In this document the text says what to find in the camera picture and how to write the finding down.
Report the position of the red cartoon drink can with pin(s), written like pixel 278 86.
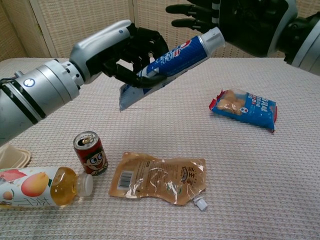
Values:
pixel 92 155

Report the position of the white woven tablecloth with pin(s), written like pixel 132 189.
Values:
pixel 175 140

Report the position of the brown spout pouch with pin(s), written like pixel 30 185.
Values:
pixel 155 177

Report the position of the blue snack bag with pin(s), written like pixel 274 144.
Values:
pixel 257 112

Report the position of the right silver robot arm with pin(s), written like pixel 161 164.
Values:
pixel 310 50

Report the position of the peach tea bottle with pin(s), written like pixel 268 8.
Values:
pixel 32 185

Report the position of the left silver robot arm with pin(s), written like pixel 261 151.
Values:
pixel 37 95

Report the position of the beige takeaway box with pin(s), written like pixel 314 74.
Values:
pixel 15 157

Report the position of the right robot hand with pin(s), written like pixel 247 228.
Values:
pixel 250 22

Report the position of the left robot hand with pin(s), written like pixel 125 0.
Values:
pixel 100 47

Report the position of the woven folding screen panel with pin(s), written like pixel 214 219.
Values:
pixel 147 15
pixel 308 7
pixel 10 37
pixel 232 54
pixel 75 20

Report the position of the blue white toothpaste tube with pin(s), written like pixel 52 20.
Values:
pixel 180 57

